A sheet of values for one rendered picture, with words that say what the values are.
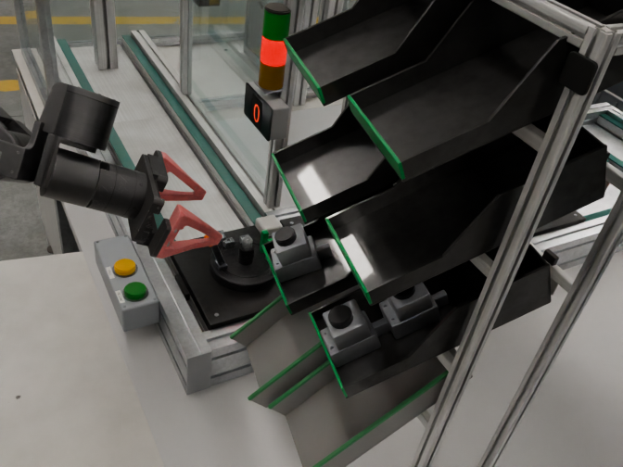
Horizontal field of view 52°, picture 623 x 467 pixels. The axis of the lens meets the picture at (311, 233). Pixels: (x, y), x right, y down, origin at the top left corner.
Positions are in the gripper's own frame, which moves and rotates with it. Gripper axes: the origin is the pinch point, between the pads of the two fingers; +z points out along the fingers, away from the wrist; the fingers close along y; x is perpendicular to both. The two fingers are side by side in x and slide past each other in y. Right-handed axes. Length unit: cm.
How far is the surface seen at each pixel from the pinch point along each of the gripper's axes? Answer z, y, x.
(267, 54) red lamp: 18, 46, -11
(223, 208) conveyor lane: 31, 55, 29
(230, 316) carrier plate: 22.1, 15.3, 28.3
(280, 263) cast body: 13.9, -0.1, 4.4
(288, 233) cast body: 12.7, 0.6, -0.4
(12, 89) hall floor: 10, 306, 134
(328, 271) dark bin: 20.0, -2.5, 2.0
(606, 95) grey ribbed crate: 189, 116, -35
